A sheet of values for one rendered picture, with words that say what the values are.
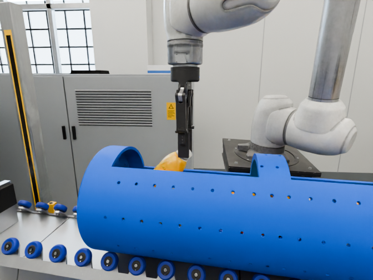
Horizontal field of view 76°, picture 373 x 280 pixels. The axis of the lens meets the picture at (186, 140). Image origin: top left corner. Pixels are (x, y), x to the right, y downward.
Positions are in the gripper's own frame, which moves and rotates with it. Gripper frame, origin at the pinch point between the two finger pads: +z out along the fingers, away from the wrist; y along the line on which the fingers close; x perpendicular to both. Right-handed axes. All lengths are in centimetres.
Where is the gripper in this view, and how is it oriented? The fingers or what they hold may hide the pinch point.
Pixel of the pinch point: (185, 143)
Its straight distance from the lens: 65.9
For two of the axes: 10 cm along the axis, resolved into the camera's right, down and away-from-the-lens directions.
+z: 0.0, 9.7, 2.4
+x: 9.8, 0.4, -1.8
